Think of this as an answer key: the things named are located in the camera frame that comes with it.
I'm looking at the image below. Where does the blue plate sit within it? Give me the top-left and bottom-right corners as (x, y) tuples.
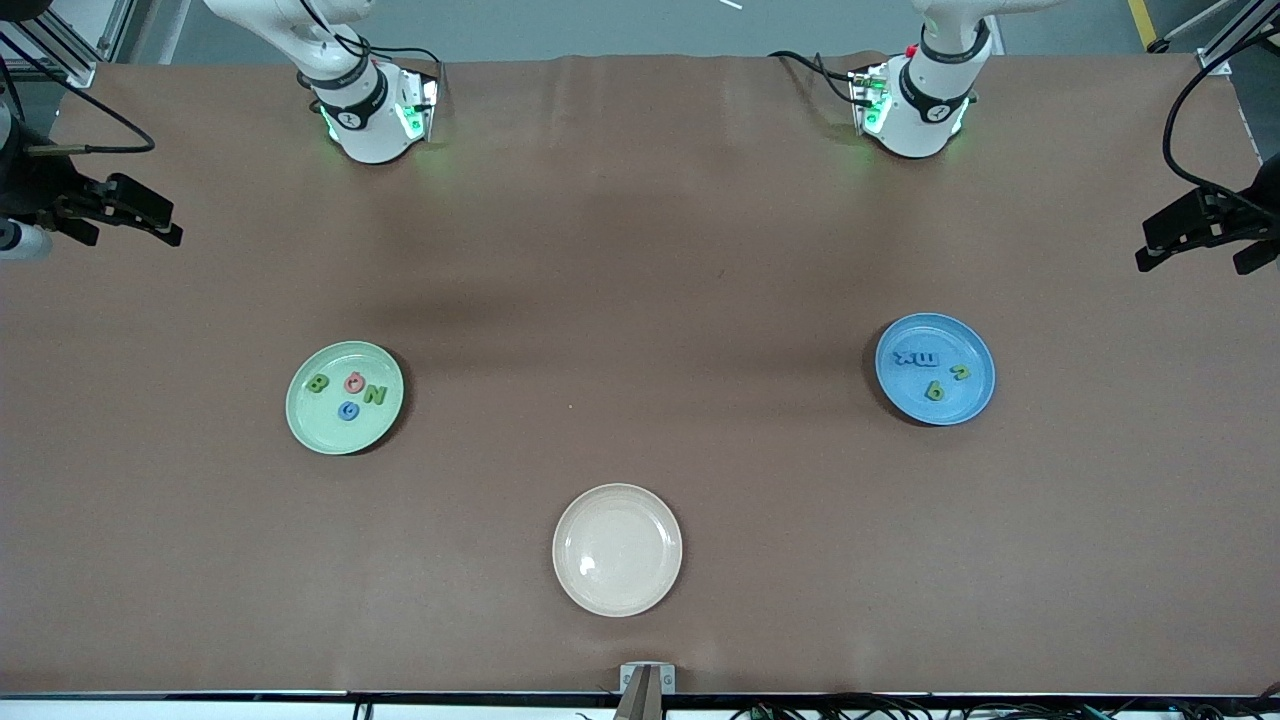
(874, 312), (997, 428)

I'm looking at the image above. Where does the light green plate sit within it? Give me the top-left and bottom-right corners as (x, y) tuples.
(285, 340), (406, 457)

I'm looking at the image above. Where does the brown table mat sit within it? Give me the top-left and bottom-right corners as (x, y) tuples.
(0, 52), (1280, 696)

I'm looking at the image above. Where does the beige plate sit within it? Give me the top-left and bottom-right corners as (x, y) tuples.
(551, 483), (684, 619)

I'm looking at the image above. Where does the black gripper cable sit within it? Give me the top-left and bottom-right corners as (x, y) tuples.
(0, 25), (157, 154)
(1163, 35), (1280, 216)

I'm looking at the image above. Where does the aluminium frame post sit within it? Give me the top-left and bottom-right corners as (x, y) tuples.
(1195, 0), (1280, 77)
(0, 0), (101, 89)

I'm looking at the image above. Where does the black arm base cable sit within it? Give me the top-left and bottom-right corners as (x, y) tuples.
(305, 0), (446, 86)
(768, 50), (871, 106)

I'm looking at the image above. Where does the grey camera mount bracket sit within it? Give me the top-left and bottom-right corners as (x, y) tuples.
(615, 662), (677, 720)

